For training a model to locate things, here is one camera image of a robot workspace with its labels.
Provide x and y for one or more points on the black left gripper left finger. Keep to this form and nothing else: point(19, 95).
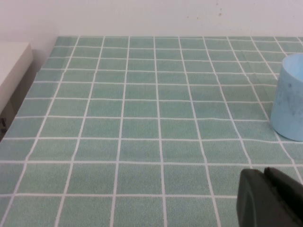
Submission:
point(255, 203)

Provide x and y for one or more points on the green checkered tablecloth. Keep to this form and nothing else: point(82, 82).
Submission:
point(142, 118)

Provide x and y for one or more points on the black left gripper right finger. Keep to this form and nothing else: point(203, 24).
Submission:
point(287, 189)

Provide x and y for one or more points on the light blue cup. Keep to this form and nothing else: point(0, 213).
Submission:
point(287, 106)

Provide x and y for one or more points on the white cabinet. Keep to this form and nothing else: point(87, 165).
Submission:
point(13, 63)

